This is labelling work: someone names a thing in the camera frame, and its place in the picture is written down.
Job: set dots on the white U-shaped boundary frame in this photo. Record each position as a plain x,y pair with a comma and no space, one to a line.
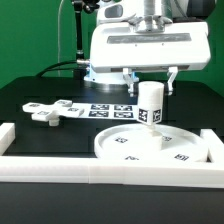
208,174

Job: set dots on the white round table top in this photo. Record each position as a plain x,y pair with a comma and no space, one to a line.
138,142

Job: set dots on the white sheet with markers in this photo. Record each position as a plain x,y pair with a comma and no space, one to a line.
107,111

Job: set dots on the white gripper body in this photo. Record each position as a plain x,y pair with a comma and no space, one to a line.
116,46

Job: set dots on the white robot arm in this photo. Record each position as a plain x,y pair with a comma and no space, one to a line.
144,16

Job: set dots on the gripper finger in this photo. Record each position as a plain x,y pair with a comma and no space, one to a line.
130,79
171,74

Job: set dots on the white cross-shaped table base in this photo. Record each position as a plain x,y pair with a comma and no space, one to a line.
51,113

